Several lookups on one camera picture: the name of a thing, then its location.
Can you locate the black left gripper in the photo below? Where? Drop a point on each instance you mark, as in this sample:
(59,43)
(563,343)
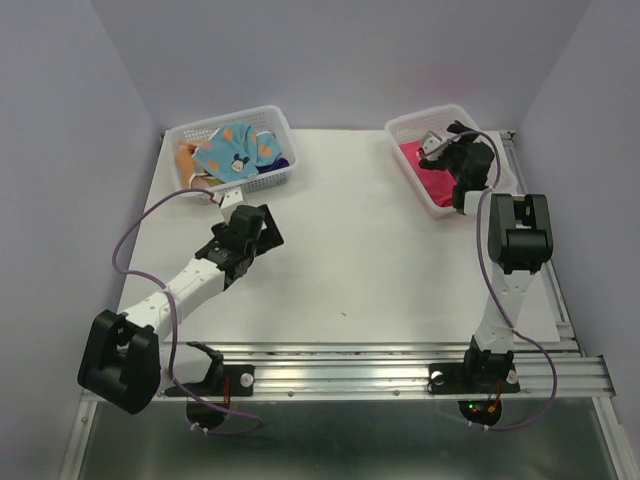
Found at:
(269,237)

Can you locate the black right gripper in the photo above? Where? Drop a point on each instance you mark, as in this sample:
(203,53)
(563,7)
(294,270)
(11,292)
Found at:
(461,143)

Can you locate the pink microfiber towel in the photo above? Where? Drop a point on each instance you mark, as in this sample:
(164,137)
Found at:
(435,184)

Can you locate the orange dotted cartoon towel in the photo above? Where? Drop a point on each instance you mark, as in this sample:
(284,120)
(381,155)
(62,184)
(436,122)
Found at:
(191,175)

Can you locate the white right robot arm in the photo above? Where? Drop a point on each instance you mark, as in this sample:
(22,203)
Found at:
(513,241)

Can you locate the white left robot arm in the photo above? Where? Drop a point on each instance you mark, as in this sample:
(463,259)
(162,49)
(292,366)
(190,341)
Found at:
(122,362)

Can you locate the white basket with towels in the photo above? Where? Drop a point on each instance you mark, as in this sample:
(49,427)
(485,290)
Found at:
(264,118)

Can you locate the white empty plastic basket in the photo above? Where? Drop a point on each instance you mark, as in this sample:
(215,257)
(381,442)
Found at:
(412,127)

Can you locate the purple towel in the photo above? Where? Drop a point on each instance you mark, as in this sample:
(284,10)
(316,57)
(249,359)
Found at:
(278,164)

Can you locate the blue dotted cartoon towel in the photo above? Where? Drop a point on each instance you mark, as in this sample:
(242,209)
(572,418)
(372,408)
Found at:
(234,151)

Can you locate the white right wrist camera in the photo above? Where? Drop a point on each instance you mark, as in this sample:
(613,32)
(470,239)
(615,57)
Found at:
(431,143)

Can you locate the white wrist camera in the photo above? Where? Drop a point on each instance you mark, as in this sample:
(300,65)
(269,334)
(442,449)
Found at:
(431,143)
(228,202)

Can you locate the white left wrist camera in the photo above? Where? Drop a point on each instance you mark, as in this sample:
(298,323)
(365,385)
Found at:
(228,202)

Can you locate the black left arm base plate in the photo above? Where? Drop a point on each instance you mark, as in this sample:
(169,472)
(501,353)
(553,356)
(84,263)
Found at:
(231,380)

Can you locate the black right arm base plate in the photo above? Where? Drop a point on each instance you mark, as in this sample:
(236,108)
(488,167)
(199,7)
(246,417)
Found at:
(451,378)

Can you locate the aluminium rail frame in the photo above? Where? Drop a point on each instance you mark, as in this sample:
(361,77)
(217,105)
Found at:
(341,323)

